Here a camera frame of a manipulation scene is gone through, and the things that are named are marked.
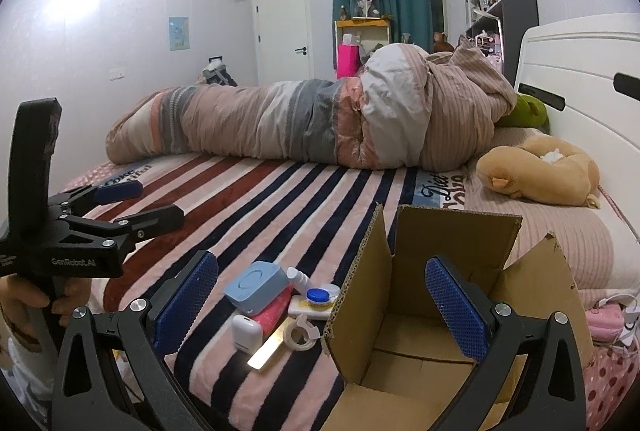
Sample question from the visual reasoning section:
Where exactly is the light blue plastic case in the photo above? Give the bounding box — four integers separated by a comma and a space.
223, 261, 288, 317

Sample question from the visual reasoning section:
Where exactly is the glass display case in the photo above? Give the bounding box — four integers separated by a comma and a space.
346, 0, 382, 20

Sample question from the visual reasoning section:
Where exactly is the white door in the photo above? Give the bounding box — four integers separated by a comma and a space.
252, 0, 308, 84

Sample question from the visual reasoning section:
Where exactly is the small wall poster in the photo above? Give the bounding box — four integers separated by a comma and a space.
169, 16, 190, 52

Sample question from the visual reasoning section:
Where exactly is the white cable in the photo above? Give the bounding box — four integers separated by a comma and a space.
607, 293, 640, 348

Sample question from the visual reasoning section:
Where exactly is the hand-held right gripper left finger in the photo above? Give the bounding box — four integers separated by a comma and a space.
50, 249, 221, 431

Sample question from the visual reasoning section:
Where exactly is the white headboard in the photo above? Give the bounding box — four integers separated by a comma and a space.
515, 13, 640, 242

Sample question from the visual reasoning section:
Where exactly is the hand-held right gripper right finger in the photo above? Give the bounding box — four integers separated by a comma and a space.
424, 255, 588, 431

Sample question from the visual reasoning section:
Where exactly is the striped fleece blanket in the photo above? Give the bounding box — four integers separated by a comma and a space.
60, 151, 468, 431

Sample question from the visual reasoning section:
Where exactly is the person's left hand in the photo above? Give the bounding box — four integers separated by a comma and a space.
0, 277, 92, 328

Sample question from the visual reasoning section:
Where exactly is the white tape ring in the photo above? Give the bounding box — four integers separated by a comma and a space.
282, 313, 321, 352

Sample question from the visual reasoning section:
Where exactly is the brown plush toy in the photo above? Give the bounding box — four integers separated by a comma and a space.
475, 134, 601, 206

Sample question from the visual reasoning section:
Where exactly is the person's left forearm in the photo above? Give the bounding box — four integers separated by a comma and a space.
0, 323, 57, 412

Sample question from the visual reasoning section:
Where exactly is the striped pink quilt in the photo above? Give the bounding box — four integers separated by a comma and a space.
105, 36, 518, 172

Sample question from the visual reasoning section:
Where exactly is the metal ruler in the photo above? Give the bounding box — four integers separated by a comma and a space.
248, 317, 296, 371

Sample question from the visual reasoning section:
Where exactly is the white box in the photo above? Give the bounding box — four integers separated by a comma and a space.
287, 296, 335, 319

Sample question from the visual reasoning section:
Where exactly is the white earbud case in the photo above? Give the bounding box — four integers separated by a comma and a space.
231, 313, 263, 354

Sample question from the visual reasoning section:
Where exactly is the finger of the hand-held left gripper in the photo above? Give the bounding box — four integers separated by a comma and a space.
47, 180, 143, 219
60, 205, 185, 257

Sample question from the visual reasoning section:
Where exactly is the blue and white lens case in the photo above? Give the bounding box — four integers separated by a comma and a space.
305, 283, 341, 309

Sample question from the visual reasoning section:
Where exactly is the pink bag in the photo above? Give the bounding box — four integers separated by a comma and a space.
336, 43, 362, 79

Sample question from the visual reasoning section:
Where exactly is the yellow shelf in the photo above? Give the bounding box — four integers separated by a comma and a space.
334, 18, 393, 79

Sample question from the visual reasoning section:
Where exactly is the pink tube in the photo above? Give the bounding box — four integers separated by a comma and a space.
255, 286, 296, 334

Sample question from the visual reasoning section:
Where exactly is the cardboard box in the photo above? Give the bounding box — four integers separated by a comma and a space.
320, 203, 596, 431

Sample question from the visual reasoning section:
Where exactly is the pink striped pillow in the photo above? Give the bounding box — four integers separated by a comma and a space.
462, 161, 640, 294

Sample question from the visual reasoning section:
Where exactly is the green plush toy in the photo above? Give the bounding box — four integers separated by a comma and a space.
495, 93, 551, 129

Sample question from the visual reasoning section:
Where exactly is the small white bottle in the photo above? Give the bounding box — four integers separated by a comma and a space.
286, 267, 313, 299

